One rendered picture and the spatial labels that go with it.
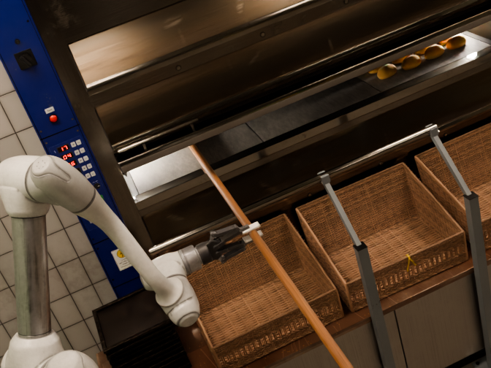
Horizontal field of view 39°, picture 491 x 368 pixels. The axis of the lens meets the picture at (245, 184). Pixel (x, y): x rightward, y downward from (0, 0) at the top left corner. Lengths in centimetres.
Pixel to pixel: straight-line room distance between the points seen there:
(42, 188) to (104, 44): 83
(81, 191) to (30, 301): 39
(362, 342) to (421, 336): 29
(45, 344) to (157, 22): 123
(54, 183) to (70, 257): 102
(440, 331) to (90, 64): 182
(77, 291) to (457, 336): 165
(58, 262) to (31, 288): 79
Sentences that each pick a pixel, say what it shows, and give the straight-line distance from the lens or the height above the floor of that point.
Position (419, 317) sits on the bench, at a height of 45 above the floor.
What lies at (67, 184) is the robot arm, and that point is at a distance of 200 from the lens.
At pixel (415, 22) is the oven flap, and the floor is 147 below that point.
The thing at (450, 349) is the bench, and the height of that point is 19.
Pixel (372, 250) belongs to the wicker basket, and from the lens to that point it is 319.
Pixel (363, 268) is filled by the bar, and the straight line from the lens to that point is 267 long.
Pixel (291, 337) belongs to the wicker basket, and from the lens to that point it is 286.
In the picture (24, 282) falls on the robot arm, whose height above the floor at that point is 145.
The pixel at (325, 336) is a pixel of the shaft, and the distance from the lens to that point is 195.
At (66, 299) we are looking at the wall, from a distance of 309.
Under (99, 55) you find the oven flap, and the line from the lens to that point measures 267.
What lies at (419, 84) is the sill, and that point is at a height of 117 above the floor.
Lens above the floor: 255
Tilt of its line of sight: 30 degrees down
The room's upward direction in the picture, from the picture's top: 18 degrees counter-clockwise
